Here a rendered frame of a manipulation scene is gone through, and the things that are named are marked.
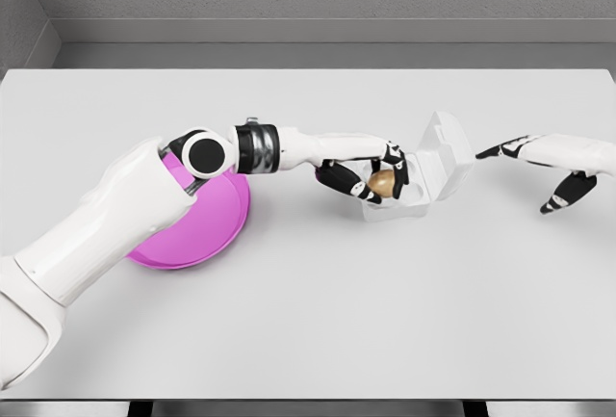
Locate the brown egg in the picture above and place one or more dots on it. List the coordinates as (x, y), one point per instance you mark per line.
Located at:
(383, 184)

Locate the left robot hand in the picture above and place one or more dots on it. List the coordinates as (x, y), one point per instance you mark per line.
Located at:
(351, 147)

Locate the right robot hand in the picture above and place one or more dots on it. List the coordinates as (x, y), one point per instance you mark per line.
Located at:
(563, 149)

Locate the pink round plate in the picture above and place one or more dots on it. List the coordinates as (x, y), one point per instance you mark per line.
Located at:
(212, 224)

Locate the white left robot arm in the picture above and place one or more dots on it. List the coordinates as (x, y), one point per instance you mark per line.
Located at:
(96, 224)

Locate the white egg box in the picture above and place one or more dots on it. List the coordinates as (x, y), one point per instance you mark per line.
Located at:
(433, 166)

